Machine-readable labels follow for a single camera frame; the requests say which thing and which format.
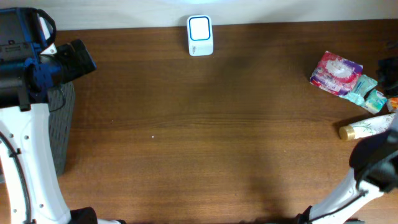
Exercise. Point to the red purple pad package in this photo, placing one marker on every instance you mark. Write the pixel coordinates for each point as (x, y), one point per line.
(336, 74)

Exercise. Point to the teal wet wipes pack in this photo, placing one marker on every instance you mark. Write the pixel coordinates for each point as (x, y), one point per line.
(361, 88)

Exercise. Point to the green tissue pack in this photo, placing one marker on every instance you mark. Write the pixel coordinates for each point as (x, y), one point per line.
(375, 101)

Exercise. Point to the white Pantene tube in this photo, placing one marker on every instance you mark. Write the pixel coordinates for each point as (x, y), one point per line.
(366, 128)

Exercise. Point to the orange tissue pack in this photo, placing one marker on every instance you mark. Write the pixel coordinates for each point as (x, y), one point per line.
(392, 104)

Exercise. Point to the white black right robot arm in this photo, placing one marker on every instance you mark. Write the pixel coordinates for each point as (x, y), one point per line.
(373, 161)

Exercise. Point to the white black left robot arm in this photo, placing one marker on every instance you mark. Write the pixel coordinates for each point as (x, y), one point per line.
(28, 72)

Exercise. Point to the white barcode scanner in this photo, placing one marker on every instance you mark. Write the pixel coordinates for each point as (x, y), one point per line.
(200, 35)

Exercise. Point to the dark grey plastic basket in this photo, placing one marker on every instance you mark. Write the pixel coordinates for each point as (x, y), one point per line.
(61, 104)

